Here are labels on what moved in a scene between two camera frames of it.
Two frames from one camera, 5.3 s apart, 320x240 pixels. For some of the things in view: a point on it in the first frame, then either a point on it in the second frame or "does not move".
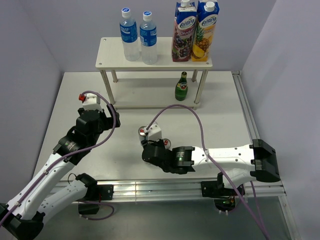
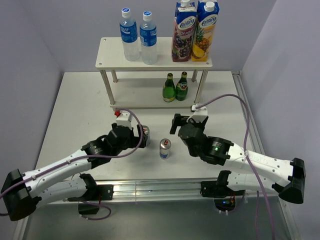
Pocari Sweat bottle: (148, 35) does not move
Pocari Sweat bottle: (128, 29) does not move
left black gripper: (108, 121) → (135, 140)
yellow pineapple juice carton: (207, 13) does not move
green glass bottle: (182, 87) does not move
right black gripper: (145, 142) → (178, 120)
